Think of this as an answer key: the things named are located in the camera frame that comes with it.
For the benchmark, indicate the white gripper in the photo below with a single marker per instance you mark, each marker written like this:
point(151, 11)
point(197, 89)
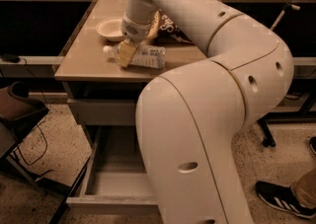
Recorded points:
point(135, 31)

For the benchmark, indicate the clear plastic water bottle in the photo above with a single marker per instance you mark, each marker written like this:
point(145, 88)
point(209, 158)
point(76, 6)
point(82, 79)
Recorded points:
point(149, 56)

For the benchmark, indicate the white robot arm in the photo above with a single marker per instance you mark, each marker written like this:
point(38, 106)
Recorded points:
point(186, 117)

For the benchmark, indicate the grey drawer cabinet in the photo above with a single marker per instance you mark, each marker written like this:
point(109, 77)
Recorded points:
point(86, 72)

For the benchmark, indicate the closed top drawer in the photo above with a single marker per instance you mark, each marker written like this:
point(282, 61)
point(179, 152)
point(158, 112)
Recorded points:
point(103, 112)

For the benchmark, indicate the open middle drawer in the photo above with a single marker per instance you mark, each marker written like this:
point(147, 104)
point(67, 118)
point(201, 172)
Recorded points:
point(115, 182)

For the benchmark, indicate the white bowl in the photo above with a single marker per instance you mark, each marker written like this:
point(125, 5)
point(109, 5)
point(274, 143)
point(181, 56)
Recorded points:
point(110, 29)

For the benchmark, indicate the brown yellow snack bag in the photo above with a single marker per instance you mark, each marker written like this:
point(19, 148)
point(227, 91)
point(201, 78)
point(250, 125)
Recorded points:
point(165, 29)

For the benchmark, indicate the black device on ledge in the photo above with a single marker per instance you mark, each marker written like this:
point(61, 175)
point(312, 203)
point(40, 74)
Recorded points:
point(10, 58)

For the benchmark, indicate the white stick tool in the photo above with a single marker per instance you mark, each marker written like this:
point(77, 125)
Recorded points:
point(287, 7)

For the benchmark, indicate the black table leg stand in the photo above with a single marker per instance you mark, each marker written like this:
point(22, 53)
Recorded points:
point(305, 114)

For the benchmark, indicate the black sneaker far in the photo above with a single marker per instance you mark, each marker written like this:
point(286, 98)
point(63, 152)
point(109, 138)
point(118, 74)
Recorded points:
point(312, 144)

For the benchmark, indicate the black sneaker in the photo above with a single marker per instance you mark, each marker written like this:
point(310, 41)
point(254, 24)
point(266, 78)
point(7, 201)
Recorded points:
point(312, 144)
point(281, 198)

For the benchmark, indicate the black sneaker near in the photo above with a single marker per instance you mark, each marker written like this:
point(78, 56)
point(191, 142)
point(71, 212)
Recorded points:
point(281, 198)

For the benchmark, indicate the tan trouser leg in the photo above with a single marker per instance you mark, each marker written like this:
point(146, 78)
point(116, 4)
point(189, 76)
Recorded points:
point(304, 189)

